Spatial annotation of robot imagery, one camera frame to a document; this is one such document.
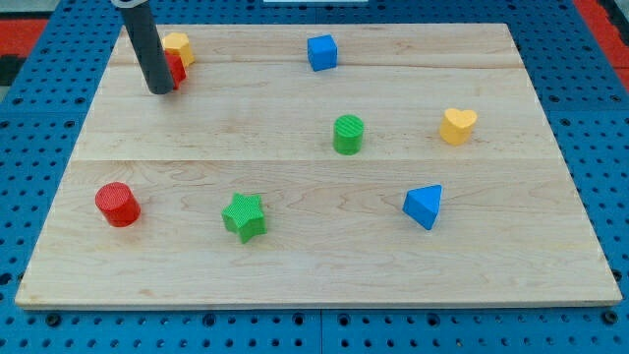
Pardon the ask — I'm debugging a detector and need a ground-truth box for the dark grey cylindrical pointer rod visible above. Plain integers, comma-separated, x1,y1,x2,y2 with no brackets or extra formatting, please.
111,0,174,94

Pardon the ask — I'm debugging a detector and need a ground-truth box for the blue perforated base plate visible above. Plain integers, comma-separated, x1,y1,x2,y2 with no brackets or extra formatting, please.
1,0,628,353

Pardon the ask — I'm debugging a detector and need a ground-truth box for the small red block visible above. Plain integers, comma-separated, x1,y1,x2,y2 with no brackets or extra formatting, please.
164,51,187,90

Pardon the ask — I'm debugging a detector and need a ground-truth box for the blue cube block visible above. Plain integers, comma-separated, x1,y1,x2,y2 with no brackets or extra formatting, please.
307,34,338,72

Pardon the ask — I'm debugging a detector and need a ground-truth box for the yellow hexagon block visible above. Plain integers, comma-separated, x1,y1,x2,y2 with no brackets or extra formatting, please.
162,32,195,68

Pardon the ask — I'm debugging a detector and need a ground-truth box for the green star block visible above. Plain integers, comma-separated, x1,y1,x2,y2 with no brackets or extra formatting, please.
221,193,267,244

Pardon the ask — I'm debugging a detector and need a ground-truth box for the light wooden board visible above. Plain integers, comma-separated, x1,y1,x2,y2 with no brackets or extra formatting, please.
15,24,622,311

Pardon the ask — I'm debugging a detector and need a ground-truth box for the blue triangular prism block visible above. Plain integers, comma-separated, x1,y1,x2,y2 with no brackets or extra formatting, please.
402,185,442,230

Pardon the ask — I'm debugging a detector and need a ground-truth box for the red cylinder block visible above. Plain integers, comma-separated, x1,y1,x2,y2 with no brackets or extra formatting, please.
94,182,141,227

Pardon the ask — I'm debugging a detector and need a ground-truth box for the yellow heart block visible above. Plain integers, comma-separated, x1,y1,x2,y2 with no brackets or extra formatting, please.
439,108,478,146

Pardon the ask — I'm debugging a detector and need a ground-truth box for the green cylinder block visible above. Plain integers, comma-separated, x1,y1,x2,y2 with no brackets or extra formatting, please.
333,114,365,155

